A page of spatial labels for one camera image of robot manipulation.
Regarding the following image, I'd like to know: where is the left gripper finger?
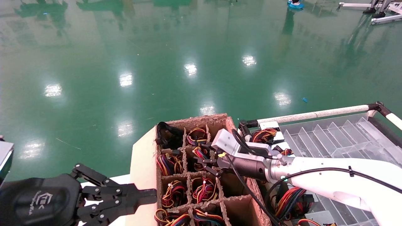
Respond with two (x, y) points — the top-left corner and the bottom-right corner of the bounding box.
(72, 163), (157, 198)
(77, 196), (157, 226)

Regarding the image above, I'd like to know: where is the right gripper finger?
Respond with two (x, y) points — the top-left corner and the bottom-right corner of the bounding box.
(201, 143), (222, 159)
(194, 157), (222, 178)

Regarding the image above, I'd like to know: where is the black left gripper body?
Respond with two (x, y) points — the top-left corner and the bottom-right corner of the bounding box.
(0, 174), (83, 226)

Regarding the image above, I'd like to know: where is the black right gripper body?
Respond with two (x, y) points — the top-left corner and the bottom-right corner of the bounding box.
(217, 154), (270, 182)

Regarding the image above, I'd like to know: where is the cardboard box with dividers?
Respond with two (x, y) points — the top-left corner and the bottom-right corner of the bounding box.
(126, 113), (272, 226)

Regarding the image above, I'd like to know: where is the clear plastic divider tray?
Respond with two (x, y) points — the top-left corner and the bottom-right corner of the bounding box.
(278, 112), (402, 226)

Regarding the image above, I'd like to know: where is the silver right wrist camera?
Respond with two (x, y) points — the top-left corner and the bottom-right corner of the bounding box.
(211, 128), (280, 157)

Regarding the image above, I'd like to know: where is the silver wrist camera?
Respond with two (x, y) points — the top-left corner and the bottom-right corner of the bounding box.
(0, 136), (14, 186)
(211, 128), (280, 157)

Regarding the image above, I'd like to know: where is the short black camera cable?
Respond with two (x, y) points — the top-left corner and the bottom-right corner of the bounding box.
(232, 129), (274, 157)

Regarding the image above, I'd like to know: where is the servo with coloured wires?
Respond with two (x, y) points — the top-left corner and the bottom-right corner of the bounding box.
(250, 121), (285, 145)
(272, 142), (296, 157)
(270, 185), (315, 221)

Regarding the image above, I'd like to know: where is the power supply with black wires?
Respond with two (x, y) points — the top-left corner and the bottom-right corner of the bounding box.
(156, 122), (184, 149)

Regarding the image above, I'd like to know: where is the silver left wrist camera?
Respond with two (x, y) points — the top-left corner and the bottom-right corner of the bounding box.
(0, 136), (14, 186)

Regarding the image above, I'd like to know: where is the white pipe cart frame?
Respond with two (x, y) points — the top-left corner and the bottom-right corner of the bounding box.
(238, 101), (402, 132)

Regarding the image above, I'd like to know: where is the long black camera cable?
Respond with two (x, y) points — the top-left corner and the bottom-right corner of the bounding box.
(220, 152), (402, 226)

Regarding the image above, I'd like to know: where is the white base frame stand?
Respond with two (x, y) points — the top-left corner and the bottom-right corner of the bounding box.
(339, 0), (402, 25)

